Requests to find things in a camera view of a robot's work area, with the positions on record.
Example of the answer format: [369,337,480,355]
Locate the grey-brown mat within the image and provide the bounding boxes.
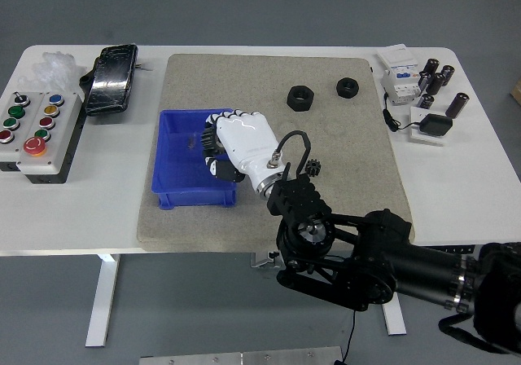
[136,53,416,255]

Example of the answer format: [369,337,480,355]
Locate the white circuit breaker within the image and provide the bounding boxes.
[374,43,422,107]

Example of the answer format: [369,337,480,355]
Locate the black plastic-wrapped device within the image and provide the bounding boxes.
[79,43,139,117]

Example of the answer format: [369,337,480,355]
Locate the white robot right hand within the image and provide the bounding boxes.
[200,109,287,194]

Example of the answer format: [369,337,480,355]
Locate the four-button grey control box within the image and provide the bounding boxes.
[0,90,44,174]

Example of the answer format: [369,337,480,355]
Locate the large black hex nut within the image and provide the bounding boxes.
[286,84,317,112]

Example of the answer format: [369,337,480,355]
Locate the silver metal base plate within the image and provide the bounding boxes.
[138,345,347,365]

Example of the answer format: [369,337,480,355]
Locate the large black gear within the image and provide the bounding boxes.
[200,122,223,157]

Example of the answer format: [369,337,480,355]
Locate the white square plate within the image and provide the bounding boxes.
[406,106,447,148]

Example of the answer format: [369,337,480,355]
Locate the black floor cable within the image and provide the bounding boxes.
[339,307,357,365]

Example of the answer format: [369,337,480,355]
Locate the white table leg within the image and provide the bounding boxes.
[382,297,408,336]
[84,253,121,348]

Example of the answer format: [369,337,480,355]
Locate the black adapter cord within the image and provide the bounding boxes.
[382,90,424,134]

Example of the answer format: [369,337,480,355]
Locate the small black hex nut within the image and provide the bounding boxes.
[335,77,360,98]

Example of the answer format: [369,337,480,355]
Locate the control box with emergency stop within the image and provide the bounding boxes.
[15,91,85,186]

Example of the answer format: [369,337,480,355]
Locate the clear crumpled plastic bag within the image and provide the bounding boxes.
[15,49,82,94]

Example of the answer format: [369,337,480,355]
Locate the blue plastic box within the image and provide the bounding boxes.
[151,108,239,210]

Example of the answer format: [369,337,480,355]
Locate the metal under-table bracket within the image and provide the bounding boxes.
[249,250,282,270]

